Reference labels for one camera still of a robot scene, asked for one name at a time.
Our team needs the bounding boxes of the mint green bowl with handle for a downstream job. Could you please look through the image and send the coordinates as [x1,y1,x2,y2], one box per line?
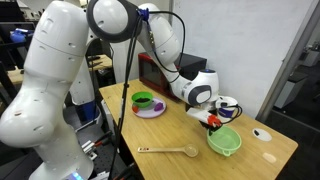
[206,125,243,157]

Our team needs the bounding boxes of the round tan table sticker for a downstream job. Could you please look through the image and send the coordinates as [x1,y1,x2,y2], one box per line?
[262,152,277,164]

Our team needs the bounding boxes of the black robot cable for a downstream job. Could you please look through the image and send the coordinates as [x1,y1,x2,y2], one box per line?
[108,8,186,180]

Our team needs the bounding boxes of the wooden background desk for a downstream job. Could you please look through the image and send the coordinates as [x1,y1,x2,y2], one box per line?
[87,54,113,72]

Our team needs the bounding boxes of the gray background cabinet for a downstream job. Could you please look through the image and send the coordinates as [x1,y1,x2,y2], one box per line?
[274,70,309,110]

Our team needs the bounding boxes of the black perforated breadboard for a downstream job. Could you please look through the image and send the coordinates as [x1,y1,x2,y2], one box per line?
[93,143,136,180]

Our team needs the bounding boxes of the wooden spoon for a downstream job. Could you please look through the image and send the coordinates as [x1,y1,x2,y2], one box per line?
[137,143,200,158]

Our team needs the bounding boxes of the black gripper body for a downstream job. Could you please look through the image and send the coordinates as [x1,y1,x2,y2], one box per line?
[199,119,218,132]

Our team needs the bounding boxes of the white paper cup, blue sleeve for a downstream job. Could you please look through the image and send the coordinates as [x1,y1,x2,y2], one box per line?
[215,96,239,123]

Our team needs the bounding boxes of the dark green bowl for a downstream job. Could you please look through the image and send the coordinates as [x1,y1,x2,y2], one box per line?
[131,91,154,109]

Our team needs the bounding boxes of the purple toy grapes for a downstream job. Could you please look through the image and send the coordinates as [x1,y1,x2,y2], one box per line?
[153,101,165,112]

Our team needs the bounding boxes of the white round coaster, black mark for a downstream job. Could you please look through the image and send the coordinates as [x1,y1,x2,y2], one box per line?
[252,128,273,143]

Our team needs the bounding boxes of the orange and black clamp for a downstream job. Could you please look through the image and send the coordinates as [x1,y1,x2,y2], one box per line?
[94,131,114,148]

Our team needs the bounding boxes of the red and black microwave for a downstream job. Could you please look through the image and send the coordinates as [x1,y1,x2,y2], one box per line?
[137,51,208,103]

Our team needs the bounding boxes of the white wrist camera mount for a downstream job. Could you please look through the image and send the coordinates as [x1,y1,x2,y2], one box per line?
[186,107,222,128]

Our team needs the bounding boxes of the silver aluminium bracket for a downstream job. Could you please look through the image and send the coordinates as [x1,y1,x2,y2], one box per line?
[81,139,98,162]

